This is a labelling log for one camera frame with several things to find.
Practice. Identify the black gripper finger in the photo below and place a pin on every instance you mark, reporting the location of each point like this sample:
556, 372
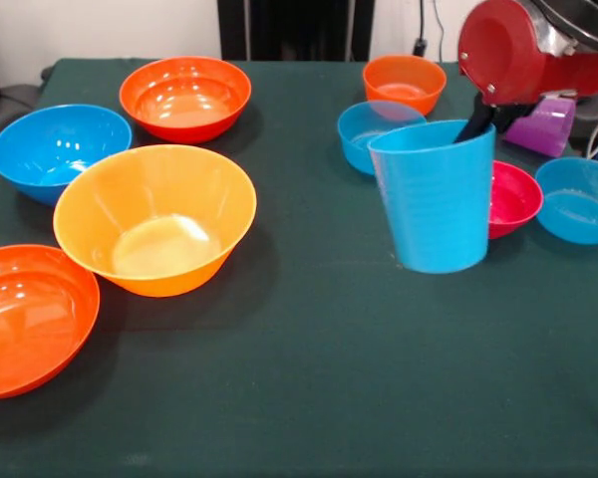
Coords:
510, 117
480, 122

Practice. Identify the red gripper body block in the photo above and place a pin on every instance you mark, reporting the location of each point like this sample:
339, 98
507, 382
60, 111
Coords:
508, 55

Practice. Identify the purple cup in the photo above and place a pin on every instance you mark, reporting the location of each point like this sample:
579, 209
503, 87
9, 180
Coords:
548, 129

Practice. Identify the small pink bowl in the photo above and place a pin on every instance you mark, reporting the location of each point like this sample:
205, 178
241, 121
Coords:
513, 199

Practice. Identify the blue cup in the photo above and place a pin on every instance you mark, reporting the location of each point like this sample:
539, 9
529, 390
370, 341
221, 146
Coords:
433, 209

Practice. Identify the large yellow-orange bowl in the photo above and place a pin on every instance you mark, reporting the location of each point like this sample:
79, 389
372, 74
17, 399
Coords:
154, 259

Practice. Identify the large blue bowl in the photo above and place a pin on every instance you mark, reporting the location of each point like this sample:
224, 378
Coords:
45, 154

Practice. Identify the large orange bowl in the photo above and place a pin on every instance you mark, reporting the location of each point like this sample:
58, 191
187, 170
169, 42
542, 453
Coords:
30, 323
179, 94

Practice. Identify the small orange bowl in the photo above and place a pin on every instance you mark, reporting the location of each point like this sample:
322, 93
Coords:
403, 74

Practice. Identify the small blue bowl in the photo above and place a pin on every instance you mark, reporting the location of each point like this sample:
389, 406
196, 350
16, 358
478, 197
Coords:
578, 209
354, 139

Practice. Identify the dark green table cloth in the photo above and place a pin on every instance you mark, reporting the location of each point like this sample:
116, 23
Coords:
329, 373

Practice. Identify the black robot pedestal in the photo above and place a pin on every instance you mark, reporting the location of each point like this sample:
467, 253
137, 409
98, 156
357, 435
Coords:
299, 25

